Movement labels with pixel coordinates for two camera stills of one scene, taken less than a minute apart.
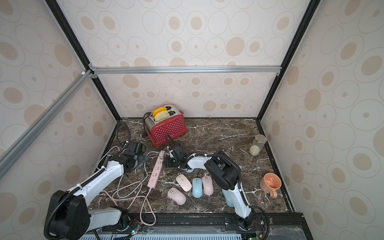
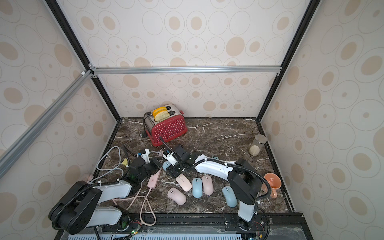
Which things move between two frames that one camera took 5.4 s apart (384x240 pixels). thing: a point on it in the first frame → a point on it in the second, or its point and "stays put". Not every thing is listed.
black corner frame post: (73, 41) stays put
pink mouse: (184, 182) stays put
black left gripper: (142, 157) → (154, 162)
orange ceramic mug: (269, 183) stays put
